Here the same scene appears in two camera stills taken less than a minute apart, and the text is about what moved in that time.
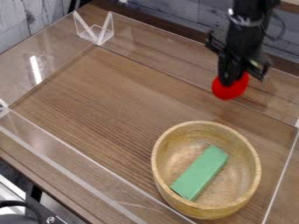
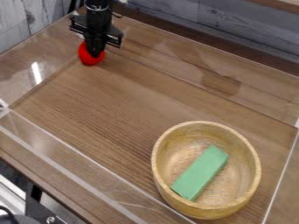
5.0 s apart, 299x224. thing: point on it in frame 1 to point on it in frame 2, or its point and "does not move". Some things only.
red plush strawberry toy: (234, 91) to (87, 57)
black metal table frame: (20, 179) does not move
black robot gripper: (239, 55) to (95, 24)
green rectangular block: (199, 175) does not move
